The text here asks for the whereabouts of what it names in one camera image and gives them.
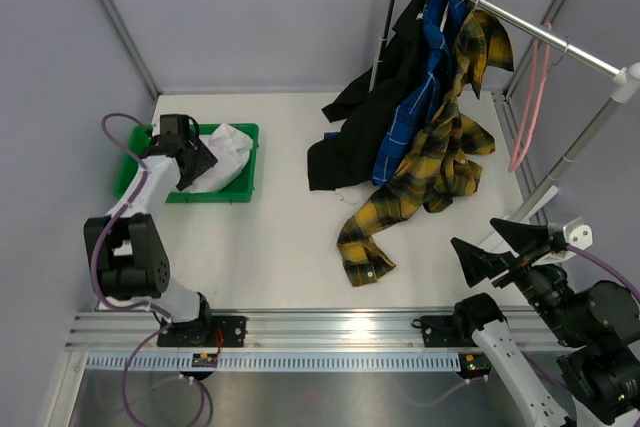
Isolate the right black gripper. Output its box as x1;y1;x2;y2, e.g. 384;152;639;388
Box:
451;215;586;344

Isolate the white shirt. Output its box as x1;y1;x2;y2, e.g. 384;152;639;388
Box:
185;123;254;194

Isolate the pink hanger with metal hook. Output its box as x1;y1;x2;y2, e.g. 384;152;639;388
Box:
507;38;560;173

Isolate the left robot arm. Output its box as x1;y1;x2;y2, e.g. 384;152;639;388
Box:
83;114;217;346

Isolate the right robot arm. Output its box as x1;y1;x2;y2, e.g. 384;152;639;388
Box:
451;218;639;426

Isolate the yellow plaid shirt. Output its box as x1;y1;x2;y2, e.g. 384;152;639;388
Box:
337;9;513;287

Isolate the black shirt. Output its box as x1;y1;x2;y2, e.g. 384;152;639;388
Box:
307;0;426;191

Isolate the blue plaid shirt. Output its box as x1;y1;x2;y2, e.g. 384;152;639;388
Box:
371;0;468;186

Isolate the green plastic tray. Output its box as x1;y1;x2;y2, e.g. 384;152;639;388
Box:
114;123;259;204

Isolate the metal clothes rack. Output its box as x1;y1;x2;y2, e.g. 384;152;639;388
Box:
369;0;639;221

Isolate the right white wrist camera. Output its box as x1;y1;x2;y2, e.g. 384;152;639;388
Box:
533;214;593;266

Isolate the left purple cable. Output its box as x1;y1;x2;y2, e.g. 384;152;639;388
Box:
89;112;211;426

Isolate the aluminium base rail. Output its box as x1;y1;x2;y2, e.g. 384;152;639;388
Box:
64;309;566;353

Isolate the white slotted cable duct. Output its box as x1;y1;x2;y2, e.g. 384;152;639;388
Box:
86;352;461;373

